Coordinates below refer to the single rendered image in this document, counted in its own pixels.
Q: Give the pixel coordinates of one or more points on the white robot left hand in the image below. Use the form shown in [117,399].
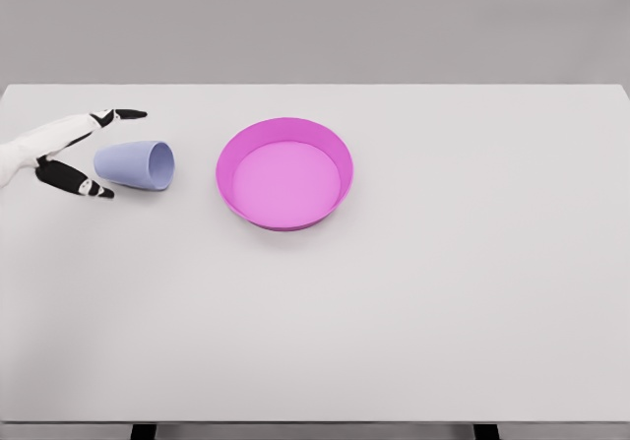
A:
[34,141]

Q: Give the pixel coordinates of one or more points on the lavender plastic cup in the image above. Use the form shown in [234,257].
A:
[129,164]

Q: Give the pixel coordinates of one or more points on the pink round plate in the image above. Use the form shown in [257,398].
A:
[285,179]

